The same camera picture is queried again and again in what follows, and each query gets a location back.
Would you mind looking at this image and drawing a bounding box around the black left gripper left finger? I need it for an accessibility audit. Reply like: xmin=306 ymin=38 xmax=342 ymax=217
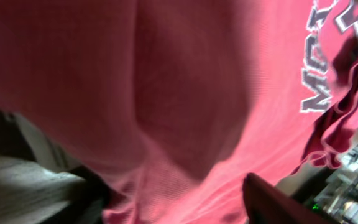
xmin=42 ymin=166 xmax=110 ymax=224

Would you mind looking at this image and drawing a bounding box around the red orange t-shirt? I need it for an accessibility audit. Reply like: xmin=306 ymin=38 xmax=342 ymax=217
xmin=0 ymin=0 xmax=358 ymax=223

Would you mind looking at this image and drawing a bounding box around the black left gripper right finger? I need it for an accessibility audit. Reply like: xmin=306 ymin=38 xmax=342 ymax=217
xmin=242 ymin=173 xmax=334 ymax=224

